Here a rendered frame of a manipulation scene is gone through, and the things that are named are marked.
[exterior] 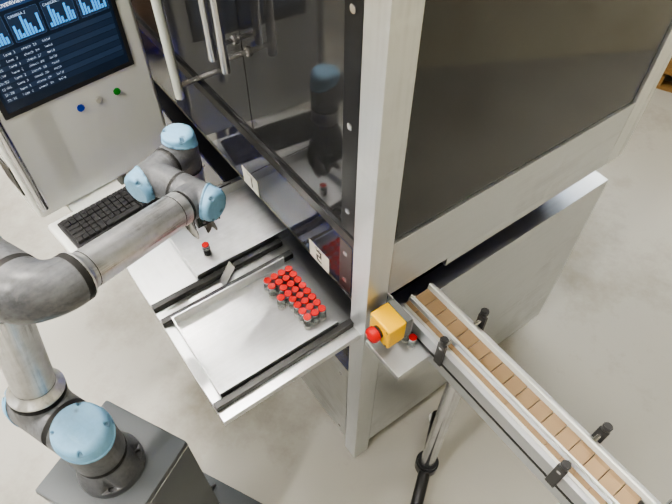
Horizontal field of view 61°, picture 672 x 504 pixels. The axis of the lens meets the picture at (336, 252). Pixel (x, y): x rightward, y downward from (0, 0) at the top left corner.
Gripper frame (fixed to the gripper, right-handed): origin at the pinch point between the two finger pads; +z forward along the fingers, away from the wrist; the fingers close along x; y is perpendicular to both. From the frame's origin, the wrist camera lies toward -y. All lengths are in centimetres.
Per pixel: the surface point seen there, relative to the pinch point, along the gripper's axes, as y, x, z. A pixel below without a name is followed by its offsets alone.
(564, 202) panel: 47, 100, 10
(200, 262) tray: 1.8, -3.2, 10.2
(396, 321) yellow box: 56, 22, -5
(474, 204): 48, 51, -20
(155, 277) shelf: -1.0, -15.7, 10.5
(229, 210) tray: -11.1, 13.4, 10.3
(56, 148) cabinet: -52, -21, -3
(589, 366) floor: 76, 122, 98
